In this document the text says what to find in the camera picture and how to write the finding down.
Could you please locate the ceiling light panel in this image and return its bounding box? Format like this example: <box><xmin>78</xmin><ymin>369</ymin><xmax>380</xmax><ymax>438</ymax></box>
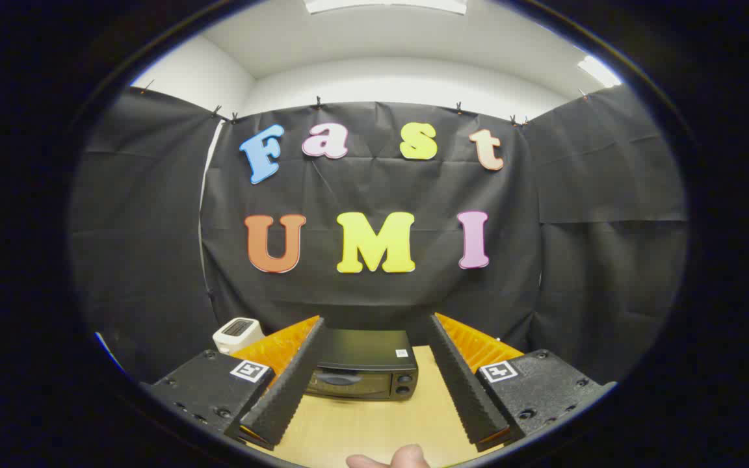
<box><xmin>305</xmin><ymin>0</ymin><xmax>467</xmax><ymax>15</ymax></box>
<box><xmin>577</xmin><ymin>55</ymin><xmax>622</xmax><ymax>88</ymax></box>

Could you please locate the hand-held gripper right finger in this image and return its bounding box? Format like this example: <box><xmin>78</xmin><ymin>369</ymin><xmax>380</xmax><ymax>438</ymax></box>
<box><xmin>428</xmin><ymin>313</ymin><xmax>616</xmax><ymax>452</ymax></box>

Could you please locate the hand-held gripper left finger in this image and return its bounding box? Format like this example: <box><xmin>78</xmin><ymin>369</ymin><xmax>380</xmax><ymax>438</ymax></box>
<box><xmin>140</xmin><ymin>315</ymin><xmax>326</xmax><ymax>450</ymax></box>

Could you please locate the white slot toaster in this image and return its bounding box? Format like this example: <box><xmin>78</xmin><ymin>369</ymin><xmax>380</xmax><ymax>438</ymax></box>
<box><xmin>212</xmin><ymin>318</ymin><xmax>265</xmax><ymax>355</ymax></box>

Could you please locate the black toaster oven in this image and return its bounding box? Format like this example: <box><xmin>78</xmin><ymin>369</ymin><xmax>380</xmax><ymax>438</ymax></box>
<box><xmin>305</xmin><ymin>328</ymin><xmax>419</xmax><ymax>402</ymax></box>

